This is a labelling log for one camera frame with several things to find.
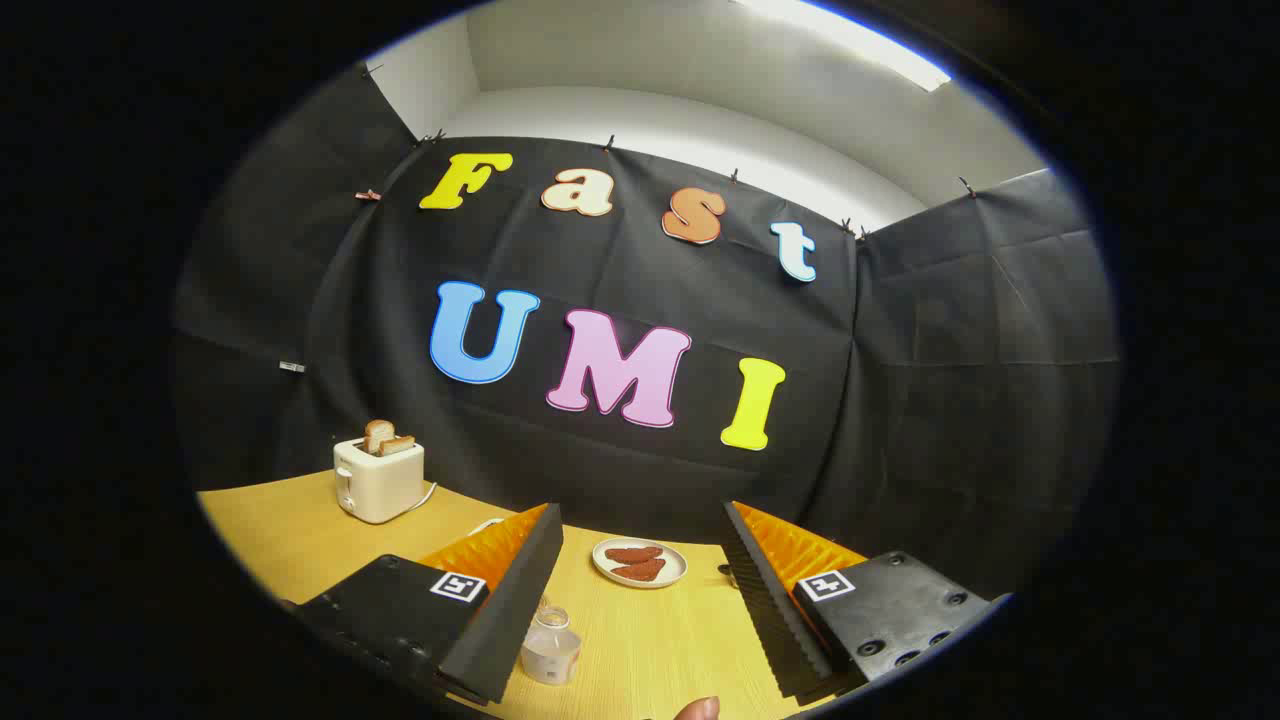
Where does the wooden table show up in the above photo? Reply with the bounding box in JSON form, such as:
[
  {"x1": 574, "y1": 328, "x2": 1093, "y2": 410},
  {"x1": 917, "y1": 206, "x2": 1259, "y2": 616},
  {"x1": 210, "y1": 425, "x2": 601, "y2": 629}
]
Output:
[{"x1": 196, "y1": 470, "x2": 871, "y2": 720}]

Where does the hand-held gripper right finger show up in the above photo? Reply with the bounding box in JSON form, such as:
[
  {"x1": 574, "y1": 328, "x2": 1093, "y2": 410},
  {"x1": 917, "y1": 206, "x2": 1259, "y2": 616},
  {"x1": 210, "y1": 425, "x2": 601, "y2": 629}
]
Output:
[{"x1": 722, "y1": 500, "x2": 1011, "y2": 701}]

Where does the cream toaster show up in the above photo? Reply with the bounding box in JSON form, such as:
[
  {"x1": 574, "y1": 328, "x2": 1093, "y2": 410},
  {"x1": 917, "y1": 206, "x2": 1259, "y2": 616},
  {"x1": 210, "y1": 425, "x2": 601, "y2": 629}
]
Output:
[{"x1": 333, "y1": 437, "x2": 426, "y2": 525}]

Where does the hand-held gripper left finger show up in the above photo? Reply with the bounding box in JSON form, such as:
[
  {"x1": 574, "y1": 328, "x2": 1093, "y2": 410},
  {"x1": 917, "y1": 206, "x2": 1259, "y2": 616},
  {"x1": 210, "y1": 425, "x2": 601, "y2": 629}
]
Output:
[{"x1": 285, "y1": 503, "x2": 564, "y2": 706}]

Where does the white toaster cable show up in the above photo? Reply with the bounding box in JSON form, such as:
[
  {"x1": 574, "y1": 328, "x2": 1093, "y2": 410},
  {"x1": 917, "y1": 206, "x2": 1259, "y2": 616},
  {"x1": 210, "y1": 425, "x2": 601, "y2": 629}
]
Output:
[{"x1": 412, "y1": 482, "x2": 506, "y2": 536}]

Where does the white round plate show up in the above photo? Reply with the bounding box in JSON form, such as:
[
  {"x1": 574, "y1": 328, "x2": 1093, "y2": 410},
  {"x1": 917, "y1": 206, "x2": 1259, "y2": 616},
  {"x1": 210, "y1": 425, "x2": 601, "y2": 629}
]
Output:
[{"x1": 591, "y1": 537, "x2": 689, "y2": 589}]

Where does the clear juice bottle white label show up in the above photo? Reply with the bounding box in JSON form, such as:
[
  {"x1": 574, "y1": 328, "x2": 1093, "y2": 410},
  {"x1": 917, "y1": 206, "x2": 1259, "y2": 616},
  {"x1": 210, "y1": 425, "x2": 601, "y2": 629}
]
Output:
[{"x1": 520, "y1": 600, "x2": 583, "y2": 687}]

